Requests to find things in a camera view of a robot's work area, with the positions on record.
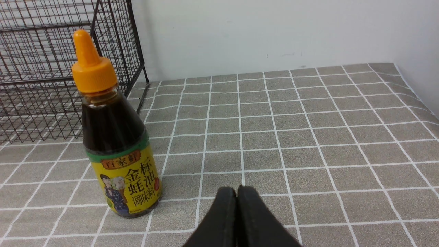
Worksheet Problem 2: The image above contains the grey checked tablecloth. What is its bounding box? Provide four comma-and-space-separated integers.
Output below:
0, 63, 439, 247

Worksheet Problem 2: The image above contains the black wire mesh shelf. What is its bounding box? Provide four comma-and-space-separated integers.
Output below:
0, 0, 149, 144

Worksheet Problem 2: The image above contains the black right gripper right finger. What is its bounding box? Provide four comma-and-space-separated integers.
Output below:
237, 185, 301, 247

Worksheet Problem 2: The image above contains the orange-capped oyster sauce bottle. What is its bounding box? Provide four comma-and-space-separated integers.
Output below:
72, 29, 163, 218

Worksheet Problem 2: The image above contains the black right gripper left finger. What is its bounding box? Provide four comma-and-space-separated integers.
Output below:
183, 187, 237, 247

